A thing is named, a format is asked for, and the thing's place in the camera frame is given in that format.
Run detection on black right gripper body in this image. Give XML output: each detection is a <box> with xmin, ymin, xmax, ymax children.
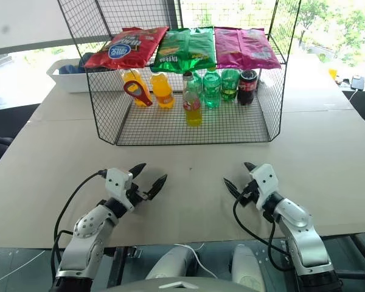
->
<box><xmin>238</xmin><ymin>179</ymin><xmax>259</xmax><ymax>207</ymax></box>

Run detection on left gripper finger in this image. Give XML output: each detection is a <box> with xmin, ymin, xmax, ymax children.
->
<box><xmin>147</xmin><ymin>174</ymin><xmax>168</xmax><ymax>201</ymax></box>
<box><xmin>130</xmin><ymin>162</ymin><xmax>147</xmax><ymax>185</ymax></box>

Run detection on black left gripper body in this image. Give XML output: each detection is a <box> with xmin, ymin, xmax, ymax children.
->
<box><xmin>126</xmin><ymin>183</ymin><xmax>150</xmax><ymax>210</ymax></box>

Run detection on dark cola bottle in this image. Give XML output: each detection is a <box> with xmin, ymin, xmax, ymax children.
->
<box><xmin>237</xmin><ymin>69</ymin><xmax>259</xmax><ymax>106</ymax></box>

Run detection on red yellow bottle opener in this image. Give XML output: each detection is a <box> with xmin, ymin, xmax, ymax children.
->
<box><xmin>123</xmin><ymin>81</ymin><xmax>153</xmax><ymax>108</ymax></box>

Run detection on yellow drink bottle capped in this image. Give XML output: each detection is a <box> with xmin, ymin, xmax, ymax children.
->
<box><xmin>182</xmin><ymin>71</ymin><xmax>204</xmax><ymax>128</ymax></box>

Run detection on orange soda bottle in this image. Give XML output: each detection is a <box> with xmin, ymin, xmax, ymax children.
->
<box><xmin>121</xmin><ymin>68</ymin><xmax>148</xmax><ymax>106</ymax></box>
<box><xmin>149</xmin><ymin>72</ymin><xmax>175</xmax><ymax>110</ymax></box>

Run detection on green soda bottle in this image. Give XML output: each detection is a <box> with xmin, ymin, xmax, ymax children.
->
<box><xmin>191</xmin><ymin>70</ymin><xmax>206</xmax><ymax>106</ymax></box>
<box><xmin>221</xmin><ymin>68</ymin><xmax>241</xmax><ymax>103</ymax></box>
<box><xmin>202</xmin><ymin>67</ymin><xmax>223</xmax><ymax>110</ymax></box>

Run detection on silver right robot leg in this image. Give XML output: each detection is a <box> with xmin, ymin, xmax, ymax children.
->
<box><xmin>232</xmin><ymin>244</ymin><xmax>266</xmax><ymax>292</ymax></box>

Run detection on silver robot leg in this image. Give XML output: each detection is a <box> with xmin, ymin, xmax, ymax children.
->
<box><xmin>145</xmin><ymin>245</ymin><xmax>199</xmax><ymax>281</ymax></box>
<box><xmin>232</xmin><ymin>244</ymin><xmax>266</xmax><ymax>292</ymax></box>

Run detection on silver left robot leg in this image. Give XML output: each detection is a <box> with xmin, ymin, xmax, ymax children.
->
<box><xmin>145</xmin><ymin>245</ymin><xmax>199</xmax><ymax>281</ymax></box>

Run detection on grey robot torso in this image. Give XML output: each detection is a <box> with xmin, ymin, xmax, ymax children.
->
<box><xmin>105</xmin><ymin>276</ymin><xmax>262</xmax><ymax>292</ymax></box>

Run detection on white plastic bin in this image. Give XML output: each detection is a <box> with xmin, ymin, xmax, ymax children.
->
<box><xmin>46</xmin><ymin>58</ymin><xmax>94</xmax><ymax>94</ymax></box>

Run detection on magenta chip bag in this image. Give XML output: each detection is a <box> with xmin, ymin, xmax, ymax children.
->
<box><xmin>214</xmin><ymin>27</ymin><xmax>282</xmax><ymax>71</ymax></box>

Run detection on blue cloth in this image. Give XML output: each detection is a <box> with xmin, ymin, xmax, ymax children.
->
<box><xmin>58</xmin><ymin>64</ymin><xmax>86</xmax><ymax>75</ymax></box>

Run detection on red chip bag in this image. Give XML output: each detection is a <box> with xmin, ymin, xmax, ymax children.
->
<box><xmin>84</xmin><ymin>26</ymin><xmax>170</xmax><ymax>71</ymax></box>

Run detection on green chip bag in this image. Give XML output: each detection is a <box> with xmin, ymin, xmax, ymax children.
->
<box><xmin>150</xmin><ymin>27</ymin><xmax>217</xmax><ymax>74</ymax></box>

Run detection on black chair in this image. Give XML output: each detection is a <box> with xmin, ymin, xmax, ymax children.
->
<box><xmin>0</xmin><ymin>103</ymin><xmax>41</xmax><ymax>179</ymax></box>

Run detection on smartphone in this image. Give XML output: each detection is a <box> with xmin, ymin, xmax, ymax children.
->
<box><xmin>350</xmin><ymin>74</ymin><xmax>365</xmax><ymax>90</ymax></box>

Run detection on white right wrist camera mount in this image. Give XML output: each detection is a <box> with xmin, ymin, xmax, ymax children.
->
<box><xmin>249</xmin><ymin>163</ymin><xmax>283</xmax><ymax>211</ymax></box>

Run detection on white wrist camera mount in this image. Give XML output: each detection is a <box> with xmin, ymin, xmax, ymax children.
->
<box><xmin>105</xmin><ymin>167</ymin><xmax>134</xmax><ymax>211</ymax></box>
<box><xmin>249</xmin><ymin>163</ymin><xmax>283</xmax><ymax>211</ymax></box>

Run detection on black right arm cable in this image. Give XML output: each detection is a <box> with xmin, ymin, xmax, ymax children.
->
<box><xmin>232</xmin><ymin>190</ymin><xmax>294</xmax><ymax>272</ymax></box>

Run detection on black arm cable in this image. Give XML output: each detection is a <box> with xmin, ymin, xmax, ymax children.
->
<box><xmin>232</xmin><ymin>190</ymin><xmax>294</xmax><ymax>272</ymax></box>
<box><xmin>50</xmin><ymin>169</ymin><xmax>109</xmax><ymax>274</ymax></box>

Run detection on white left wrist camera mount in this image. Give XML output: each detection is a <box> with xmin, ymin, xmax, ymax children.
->
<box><xmin>105</xmin><ymin>167</ymin><xmax>134</xmax><ymax>211</ymax></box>

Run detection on black wire mesh shelf rack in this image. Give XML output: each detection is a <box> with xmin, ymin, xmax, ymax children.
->
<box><xmin>57</xmin><ymin>0</ymin><xmax>302</xmax><ymax>147</ymax></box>

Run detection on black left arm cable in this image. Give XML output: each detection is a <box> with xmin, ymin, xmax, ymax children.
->
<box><xmin>50</xmin><ymin>169</ymin><xmax>109</xmax><ymax>274</ymax></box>

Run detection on thin white cable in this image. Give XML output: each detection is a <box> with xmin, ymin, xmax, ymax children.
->
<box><xmin>173</xmin><ymin>243</ymin><xmax>220</xmax><ymax>280</ymax></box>

